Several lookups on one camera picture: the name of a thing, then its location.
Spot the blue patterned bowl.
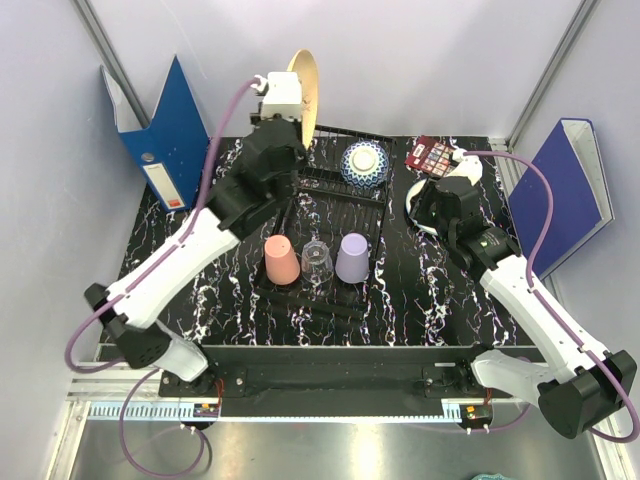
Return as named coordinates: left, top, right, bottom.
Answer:
left=340, top=140, right=389, bottom=189

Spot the blue binder left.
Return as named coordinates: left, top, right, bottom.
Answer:
left=101, top=58, right=209, bottom=212

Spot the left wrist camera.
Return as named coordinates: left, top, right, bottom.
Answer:
left=252, top=71, right=303, bottom=121

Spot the black wire dish rack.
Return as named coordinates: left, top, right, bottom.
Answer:
left=254, top=125, right=396, bottom=319

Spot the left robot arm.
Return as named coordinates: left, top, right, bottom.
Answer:
left=85, top=116, right=316, bottom=396

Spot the red card booklet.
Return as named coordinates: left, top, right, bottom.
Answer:
left=404, top=135, right=460, bottom=178

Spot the purple binder right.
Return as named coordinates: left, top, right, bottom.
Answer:
left=508, top=118, right=614, bottom=279

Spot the lavender cup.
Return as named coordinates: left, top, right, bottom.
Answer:
left=335, top=232, right=369, bottom=284

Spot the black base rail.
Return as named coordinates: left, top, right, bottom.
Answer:
left=159, top=345, right=507, bottom=422

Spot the beige bird plate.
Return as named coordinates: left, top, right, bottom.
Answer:
left=287, top=49, right=319, bottom=148

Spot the white watermelon plate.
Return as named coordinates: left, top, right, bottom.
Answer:
left=405, top=179, right=437, bottom=236

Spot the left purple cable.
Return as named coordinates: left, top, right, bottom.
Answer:
left=64, top=74, right=266, bottom=479

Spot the purple cable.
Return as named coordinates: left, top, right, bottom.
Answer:
left=459, top=149, right=636, bottom=441
left=64, top=74, right=266, bottom=479

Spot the teal cloth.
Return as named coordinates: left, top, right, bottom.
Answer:
left=471, top=473, right=514, bottom=480

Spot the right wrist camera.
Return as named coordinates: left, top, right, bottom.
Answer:
left=446, top=148, right=483, bottom=186

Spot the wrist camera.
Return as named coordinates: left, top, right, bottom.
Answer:
left=252, top=71, right=303, bottom=121
left=446, top=148, right=483, bottom=186

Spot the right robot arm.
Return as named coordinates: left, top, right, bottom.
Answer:
left=405, top=175, right=637, bottom=439

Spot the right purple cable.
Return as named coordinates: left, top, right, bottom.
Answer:
left=459, top=149, right=636, bottom=441

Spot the clear glass cup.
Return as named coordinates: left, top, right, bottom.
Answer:
left=301, top=240, right=334, bottom=286

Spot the pink cup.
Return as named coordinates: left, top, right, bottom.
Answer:
left=264, top=235, right=300, bottom=286

